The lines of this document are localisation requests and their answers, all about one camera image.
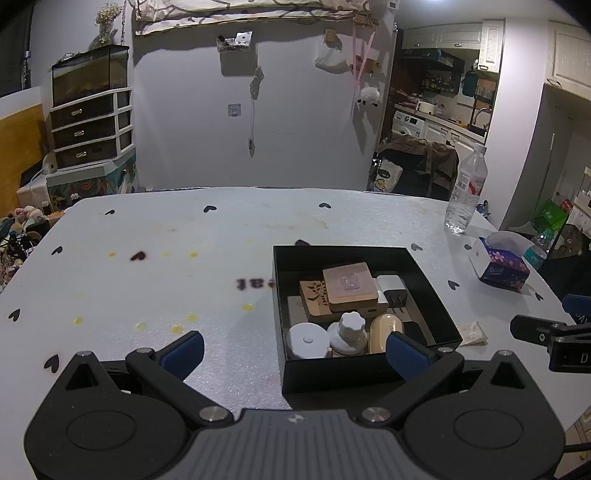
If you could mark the white plush sheep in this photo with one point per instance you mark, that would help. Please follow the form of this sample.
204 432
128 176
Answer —
369 96

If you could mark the white plug adapter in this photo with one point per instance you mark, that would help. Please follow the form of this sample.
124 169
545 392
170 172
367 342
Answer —
396 299

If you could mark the white knob cap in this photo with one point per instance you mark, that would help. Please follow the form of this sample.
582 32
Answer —
351 325

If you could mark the white hanging bag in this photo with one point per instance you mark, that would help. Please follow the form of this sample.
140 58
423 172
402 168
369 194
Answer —
330 59

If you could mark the teal jug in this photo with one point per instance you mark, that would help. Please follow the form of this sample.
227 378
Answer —
468 83

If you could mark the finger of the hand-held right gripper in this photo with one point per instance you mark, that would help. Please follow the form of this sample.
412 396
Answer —
531 328
578 307

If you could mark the plastic drawer unit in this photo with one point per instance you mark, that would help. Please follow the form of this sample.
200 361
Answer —
87 129

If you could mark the pile of plush toys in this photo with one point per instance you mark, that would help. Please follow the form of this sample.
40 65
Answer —
21 240

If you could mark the clear water bottle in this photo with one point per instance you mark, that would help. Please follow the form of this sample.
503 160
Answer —
466 194

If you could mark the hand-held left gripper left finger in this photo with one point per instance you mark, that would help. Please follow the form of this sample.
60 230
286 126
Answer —
184 353

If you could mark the chair with brown jacket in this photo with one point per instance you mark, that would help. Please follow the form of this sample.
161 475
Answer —
425 166

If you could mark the carved wooden block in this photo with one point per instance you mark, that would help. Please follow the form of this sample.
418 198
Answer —
311 301

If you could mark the vase of dried flowers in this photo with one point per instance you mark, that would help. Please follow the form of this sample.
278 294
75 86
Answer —
107 25

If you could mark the clear wall hook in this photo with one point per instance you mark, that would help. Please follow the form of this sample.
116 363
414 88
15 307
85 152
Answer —
235 40

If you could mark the beige earbuds case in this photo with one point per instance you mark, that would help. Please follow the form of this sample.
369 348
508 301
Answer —
381 332

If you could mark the small clear plastic wrapper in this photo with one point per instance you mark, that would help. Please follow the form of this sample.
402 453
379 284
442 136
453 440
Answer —
473 333

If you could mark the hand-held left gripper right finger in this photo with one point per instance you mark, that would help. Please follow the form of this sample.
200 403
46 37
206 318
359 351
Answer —
406 355

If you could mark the small white device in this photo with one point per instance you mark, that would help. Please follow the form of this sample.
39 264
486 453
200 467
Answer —
49 162

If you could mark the washing machine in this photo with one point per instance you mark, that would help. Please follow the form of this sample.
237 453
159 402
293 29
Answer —
408 124

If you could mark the pink ribbon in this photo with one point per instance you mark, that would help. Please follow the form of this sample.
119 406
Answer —
362 60

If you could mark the upper kitchen cabinets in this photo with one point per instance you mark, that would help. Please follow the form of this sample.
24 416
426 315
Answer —
450 37

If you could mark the printed cloth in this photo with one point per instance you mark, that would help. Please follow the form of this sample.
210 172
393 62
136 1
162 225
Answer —
258 11

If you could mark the glass fish tank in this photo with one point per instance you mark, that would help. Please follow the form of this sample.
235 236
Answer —
90 76

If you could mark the white tape measure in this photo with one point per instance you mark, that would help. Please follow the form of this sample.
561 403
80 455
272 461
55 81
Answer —
307 341

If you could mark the patterned cabinet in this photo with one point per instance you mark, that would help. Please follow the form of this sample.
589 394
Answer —
92 182

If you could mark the dark window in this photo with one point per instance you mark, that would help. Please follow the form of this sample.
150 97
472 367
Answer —
14 64

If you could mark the white kitchen appliance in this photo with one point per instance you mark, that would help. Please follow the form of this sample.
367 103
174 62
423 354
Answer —
427 107

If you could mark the green bag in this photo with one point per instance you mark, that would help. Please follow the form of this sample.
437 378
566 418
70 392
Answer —
551 216

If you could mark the blue floral tissue box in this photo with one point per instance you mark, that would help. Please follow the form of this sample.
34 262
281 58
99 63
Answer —
501 267

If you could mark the black cardboard box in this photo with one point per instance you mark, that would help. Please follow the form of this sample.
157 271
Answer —
346 254

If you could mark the small plastic bottle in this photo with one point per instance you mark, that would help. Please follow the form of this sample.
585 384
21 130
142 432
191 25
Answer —
538 250

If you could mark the white cloth-covered box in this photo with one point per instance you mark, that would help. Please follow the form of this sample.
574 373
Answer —
32 189

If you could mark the wall switch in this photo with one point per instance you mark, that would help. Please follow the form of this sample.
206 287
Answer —
234 110

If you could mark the duck print tote bag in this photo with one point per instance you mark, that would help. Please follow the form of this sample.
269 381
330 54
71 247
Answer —
387 175

